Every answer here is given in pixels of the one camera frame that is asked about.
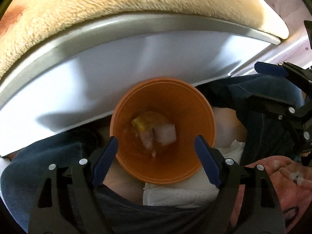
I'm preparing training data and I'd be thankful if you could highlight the dark blue trouser leg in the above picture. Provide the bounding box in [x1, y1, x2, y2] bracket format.
[1, 132, 213, 233]

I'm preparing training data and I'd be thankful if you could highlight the pink pajama sleeve forearm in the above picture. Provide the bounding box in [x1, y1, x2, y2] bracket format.
[245, 156, 311, 233]

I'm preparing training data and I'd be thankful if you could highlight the orange plastic trash bin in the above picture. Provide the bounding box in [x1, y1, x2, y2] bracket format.
[110, 78, 216, 184]

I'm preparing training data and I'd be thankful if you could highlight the yellow floral plush blanket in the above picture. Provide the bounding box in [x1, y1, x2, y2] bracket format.
[1, 0, 289, 75]

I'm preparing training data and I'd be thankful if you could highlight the white sheer curtain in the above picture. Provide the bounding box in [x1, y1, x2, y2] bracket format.
[230, 0, 311, 76]

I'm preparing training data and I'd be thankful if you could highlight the yellow snack bag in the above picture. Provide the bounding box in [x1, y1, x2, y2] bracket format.
[131, 112, 155, 132]

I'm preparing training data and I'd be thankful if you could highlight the white square box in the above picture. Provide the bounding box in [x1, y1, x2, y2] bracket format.
[153, 124, 177, 146]

